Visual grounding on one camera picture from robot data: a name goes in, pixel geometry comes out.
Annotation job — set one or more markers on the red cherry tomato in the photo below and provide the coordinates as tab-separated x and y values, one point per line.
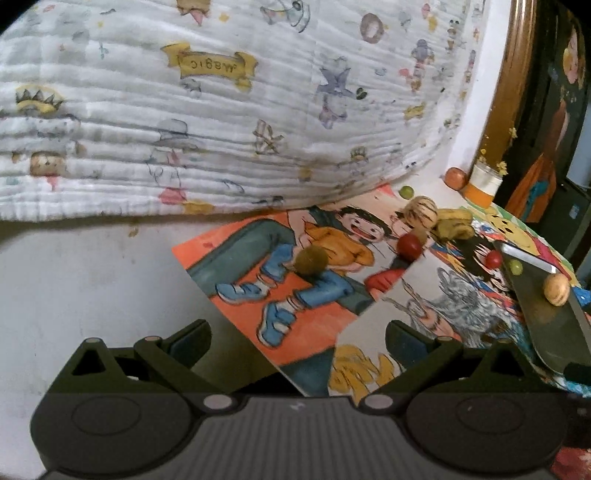
493	259

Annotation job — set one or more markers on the yellow flowers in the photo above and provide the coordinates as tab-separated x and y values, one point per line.
501	167

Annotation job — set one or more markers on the cartoon drawing mat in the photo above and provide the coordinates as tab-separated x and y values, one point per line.
258	249

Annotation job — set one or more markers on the white cartoon printed blanket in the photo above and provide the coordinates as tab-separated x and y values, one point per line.
184	115

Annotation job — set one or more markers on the black cabinet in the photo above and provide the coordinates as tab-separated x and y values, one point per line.
577	217

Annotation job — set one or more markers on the striped pepino melon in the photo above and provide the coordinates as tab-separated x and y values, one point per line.
419	211

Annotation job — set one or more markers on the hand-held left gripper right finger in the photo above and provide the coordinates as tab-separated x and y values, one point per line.
401	340

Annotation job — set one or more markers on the brown wooden frame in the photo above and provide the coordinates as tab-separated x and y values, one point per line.
512	83

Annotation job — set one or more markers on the brown kiwi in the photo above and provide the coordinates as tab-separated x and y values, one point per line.
311	261

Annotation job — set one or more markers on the metal tray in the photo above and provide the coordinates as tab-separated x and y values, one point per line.
540	318

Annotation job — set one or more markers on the dark wall painting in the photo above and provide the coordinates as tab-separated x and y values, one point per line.
554	120

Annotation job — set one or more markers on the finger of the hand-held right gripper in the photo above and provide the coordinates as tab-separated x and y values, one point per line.
579	373

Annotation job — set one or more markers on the tan round fruit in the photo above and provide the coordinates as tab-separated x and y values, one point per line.
556	289

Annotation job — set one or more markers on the orange-red apple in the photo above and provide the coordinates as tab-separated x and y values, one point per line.
455	177

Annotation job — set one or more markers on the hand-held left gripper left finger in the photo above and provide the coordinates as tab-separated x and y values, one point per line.
191	342

